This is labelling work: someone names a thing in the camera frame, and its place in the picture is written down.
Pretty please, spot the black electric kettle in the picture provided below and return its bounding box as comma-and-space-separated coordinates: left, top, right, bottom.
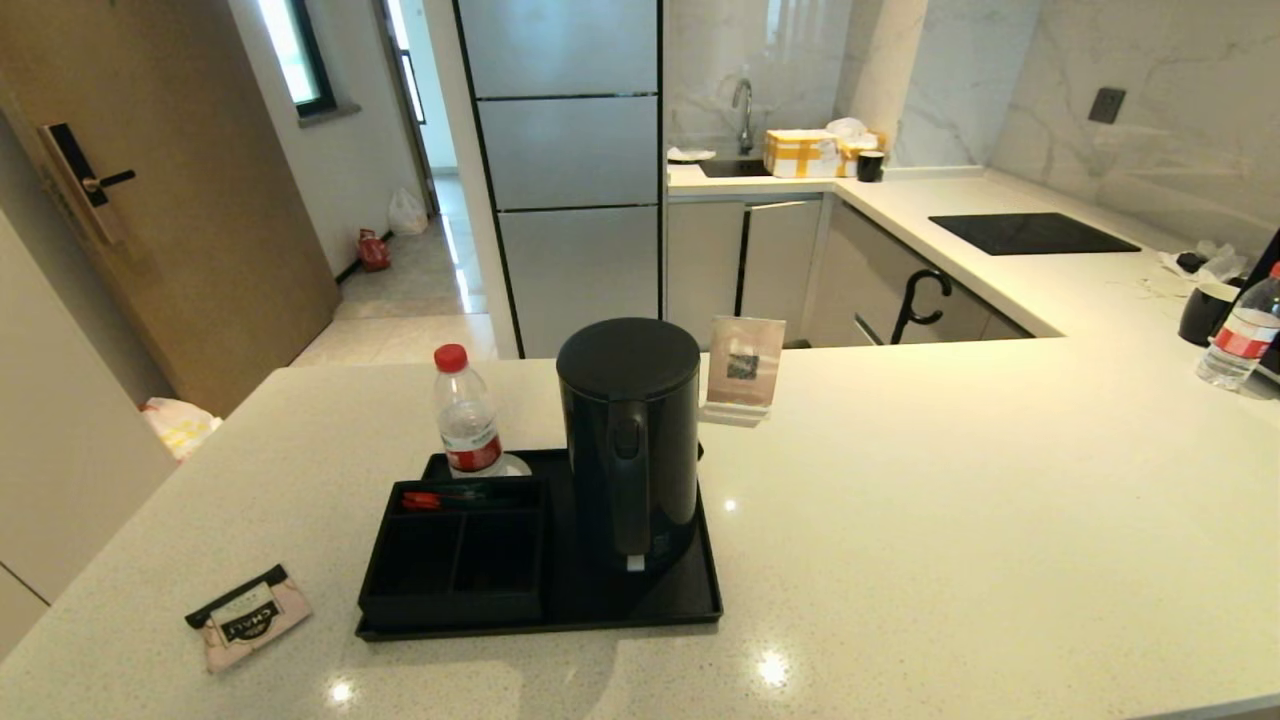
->
556, 318, 702, 576

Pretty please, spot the pink and black tea sachet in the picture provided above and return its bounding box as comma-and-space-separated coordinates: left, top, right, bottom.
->
185, 564, 313, 674

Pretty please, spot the red-capped water bottle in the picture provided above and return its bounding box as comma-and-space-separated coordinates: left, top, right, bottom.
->
432, 344, 505, 479

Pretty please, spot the acrylic QR code sign stand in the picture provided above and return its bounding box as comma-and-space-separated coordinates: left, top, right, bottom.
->
700, 316, 787, 429

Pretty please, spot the grey kitchen cabinet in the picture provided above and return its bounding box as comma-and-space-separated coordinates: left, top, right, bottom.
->
667, 195, 1036, 349

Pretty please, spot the silver refrigerator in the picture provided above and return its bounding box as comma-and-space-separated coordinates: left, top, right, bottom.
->
452, 0, 666, 359

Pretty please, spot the black serving tray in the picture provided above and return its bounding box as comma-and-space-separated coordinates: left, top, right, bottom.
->
355, 448, 724, 643

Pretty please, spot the cardboard box with yellow tape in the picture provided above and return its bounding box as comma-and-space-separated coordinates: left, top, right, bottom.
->
763, 129, 841, 180

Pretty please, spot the chrome sink faucet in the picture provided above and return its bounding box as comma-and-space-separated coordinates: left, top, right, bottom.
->
731, 78, 756, 156

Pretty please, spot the small yellow taped box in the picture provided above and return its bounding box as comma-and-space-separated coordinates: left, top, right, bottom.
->
838, 135, 889, 179

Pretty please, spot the black compartment organizer box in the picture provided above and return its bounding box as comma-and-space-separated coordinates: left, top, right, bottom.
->
358, 477, 549, 629

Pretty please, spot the black induction cooktop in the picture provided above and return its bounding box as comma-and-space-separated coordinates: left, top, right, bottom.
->
928, 213, 1142, 257

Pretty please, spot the black framed window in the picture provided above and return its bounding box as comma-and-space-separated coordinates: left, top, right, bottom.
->
255, 0, 336, 119

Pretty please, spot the white and yellow plastic bag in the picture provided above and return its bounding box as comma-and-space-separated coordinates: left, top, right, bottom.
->
140, 398, 223, 463

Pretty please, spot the wooden door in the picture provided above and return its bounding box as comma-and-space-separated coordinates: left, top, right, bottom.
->
0, 0, 342, 419

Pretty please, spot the black mug white inside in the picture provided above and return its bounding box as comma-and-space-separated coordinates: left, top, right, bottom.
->
1178, 282, 1243, 348

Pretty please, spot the crumpled clear plastic wrap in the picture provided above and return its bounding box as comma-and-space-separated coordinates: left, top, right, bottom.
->
1160, 240, 1249, 286

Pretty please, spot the black curved hook handle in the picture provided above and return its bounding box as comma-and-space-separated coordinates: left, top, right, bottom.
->
890, 269, 953, 346

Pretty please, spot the black door lock handle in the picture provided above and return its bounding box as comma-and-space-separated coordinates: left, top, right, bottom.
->
38, 122, 137, 246

